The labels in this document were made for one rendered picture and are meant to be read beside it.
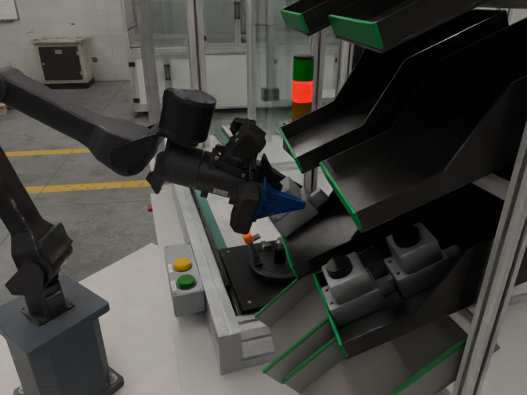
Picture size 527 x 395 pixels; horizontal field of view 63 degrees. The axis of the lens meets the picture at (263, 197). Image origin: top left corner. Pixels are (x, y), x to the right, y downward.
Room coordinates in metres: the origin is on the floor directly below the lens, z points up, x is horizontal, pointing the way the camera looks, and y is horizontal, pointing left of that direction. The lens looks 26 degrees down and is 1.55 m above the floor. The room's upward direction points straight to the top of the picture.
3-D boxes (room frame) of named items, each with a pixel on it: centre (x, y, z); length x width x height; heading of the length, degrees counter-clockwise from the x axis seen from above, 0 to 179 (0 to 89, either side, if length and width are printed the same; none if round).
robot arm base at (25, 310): (0.58, 0.37, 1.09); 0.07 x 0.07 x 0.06; 53
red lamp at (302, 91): (1.05, -0.09, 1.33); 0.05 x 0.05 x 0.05
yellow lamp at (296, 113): (1.05, -0.09, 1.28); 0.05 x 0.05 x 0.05
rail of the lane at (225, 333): (1.05, 0.19, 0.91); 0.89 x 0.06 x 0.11; 17
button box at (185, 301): (0.85, 0.19, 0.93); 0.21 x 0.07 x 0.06; 17
